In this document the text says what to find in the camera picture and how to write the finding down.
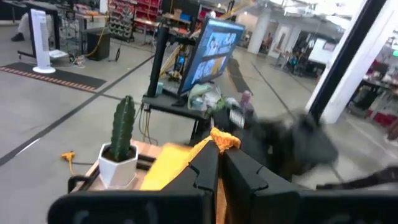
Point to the clear bag of towels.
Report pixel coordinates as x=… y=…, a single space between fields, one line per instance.
x=203 y=98

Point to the black striped-edge floor mat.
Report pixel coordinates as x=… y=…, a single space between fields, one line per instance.
x=53 y=76

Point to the black standing desk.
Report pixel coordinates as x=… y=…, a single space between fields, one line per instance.
x=40 y=4

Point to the black monitor stand post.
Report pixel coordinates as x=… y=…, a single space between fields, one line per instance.
x=157 y=62

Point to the person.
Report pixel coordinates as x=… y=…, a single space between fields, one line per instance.
x=23 y=26

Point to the white tower fan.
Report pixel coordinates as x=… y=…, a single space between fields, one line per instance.
x=42 y=40

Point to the black plain floor mat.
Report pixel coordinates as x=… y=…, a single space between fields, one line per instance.
x=239 y=77

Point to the black cabinet box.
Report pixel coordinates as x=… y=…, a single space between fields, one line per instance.
x=96 y=43

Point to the green cactus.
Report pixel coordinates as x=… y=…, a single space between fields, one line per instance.
x=122 y=130

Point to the black side table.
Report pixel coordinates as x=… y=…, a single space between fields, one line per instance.
x=168 y=104

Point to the blue-screen monitor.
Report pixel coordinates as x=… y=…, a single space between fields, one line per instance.
x=211 y=53

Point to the orange microfiber towel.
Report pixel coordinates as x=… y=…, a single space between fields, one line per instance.
x=168 y=168

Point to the red storage shelving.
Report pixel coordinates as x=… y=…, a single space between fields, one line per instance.
x=136 y=12

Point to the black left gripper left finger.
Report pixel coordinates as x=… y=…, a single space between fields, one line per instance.
x=199 y=177

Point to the pink bottle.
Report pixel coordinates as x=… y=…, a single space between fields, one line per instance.
x=246 y=98

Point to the teal cup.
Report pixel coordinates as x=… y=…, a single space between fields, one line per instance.
x=159 y=88

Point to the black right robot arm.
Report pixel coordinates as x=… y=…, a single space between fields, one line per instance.
x=280 y=146

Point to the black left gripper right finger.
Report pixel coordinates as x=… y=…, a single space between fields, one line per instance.
x=245 y=183

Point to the black diagonal frame strut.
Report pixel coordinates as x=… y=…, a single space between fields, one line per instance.
x=345 y=57

